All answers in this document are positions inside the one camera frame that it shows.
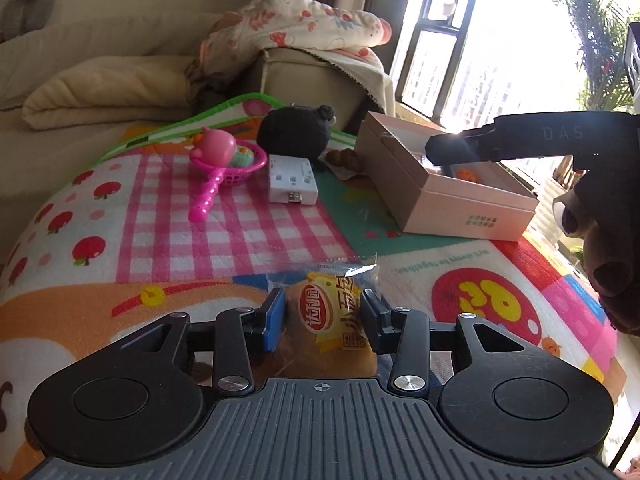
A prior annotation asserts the pink pig toy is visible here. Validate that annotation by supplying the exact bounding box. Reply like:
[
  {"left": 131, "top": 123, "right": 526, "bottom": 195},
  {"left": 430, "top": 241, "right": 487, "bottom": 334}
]
[{"left": 192, "top": 127, "right": 239, "bottom": 166}]

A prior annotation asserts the floral printed blanket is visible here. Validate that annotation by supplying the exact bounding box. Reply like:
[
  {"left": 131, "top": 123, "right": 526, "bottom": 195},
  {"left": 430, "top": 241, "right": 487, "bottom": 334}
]
[{"left": 197, "top": 0, "right": 394, "bottom": 86}]

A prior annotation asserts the beige sofa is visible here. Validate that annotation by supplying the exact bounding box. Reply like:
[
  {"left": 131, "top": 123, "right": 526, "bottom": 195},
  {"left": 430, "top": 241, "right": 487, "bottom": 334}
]
[{"left": 0, "top": 10, "right": 397, "bottom": 211}]

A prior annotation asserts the green palm plant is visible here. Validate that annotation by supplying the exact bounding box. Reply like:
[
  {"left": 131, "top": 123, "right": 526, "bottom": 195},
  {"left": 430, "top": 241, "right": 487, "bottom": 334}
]
[{"left": 557, "top": 0, "right": 635, "bottom": 112}]

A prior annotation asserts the pink cardboard box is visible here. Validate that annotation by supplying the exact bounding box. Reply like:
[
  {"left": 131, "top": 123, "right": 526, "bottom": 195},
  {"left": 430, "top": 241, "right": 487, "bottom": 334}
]
[{"left": 356, "top": 110, "right": 541, "bottom": 244}]

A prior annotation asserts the yellow label bread packet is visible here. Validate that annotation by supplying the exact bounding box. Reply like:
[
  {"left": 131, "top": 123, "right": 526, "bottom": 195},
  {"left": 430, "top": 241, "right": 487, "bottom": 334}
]
[{"left": 265, "top": 255, "right": 382, "bottom": 379}]

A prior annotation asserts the black plush toy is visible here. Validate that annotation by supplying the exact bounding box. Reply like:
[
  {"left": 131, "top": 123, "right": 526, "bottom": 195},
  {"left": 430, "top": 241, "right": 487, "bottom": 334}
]
[{"left": 256, "top": 104, "right": 340, "bottom": 157}]

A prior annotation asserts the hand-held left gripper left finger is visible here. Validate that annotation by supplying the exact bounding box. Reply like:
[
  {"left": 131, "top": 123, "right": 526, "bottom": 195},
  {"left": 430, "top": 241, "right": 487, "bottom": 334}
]
[{"left": 119, "top": 287, "right": 287, "bottom": 397}]

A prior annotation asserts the pink toy scoop net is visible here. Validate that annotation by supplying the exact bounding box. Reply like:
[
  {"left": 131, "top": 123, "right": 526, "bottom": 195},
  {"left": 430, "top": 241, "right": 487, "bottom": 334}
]
[{"left": 188, "top": 140, "right": 268, "bottom": 224}]

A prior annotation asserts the grey neck pillow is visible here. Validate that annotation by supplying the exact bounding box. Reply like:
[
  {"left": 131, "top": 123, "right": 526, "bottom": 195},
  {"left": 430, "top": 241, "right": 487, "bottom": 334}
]
[{"left": 0, "top": 0, "right": 52, "bottom": 41}]

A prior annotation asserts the folded beige blanket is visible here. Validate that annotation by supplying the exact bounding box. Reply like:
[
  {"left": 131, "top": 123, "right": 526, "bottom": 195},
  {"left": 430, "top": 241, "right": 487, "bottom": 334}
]
[{"left": 22, "top": 55, "right": 201, "bottom": 129}]

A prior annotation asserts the colourful printed play mat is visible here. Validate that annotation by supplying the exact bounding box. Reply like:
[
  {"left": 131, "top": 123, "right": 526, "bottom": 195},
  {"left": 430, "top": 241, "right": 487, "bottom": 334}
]
[{"left": 0, "top": 92, "right": 631, "bottom": 461}]

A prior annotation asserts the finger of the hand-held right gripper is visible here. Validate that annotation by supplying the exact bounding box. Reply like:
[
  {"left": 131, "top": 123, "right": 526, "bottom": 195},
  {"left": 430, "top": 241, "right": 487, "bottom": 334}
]
[{"left": 424, "top": 124, "right": 501, "bottom": 167}]

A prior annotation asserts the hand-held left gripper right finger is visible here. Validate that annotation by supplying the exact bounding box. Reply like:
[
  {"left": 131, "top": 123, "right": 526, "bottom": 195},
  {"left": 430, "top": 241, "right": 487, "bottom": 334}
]
[{"left": 360, "top": 289, "right": 522, "bottom": 394}]

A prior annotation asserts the white plastic adapter box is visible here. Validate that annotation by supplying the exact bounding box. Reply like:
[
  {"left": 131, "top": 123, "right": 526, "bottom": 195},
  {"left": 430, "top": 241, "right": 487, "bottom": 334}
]
[{"left": 267, "top": 154, "right": 320, "bottom": 207}]

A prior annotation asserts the small green toy ball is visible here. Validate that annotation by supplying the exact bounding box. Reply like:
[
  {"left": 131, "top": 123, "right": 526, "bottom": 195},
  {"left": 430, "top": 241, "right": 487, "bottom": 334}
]
[{"left": 229, "top": 144, "right": 256, "bottom": 169}]

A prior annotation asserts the black framed window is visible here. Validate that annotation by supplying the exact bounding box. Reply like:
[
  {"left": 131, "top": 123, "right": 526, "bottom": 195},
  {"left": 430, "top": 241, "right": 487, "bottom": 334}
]
[{"left": 395, "top": 0, "right": 640, "bottom": 128}]

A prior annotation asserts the beige fringed cloth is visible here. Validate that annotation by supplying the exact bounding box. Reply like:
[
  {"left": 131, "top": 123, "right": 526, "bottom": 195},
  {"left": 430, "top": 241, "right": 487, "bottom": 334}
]
[{"left": 265, "top": 47, "right": 397, "bottom": 114}]

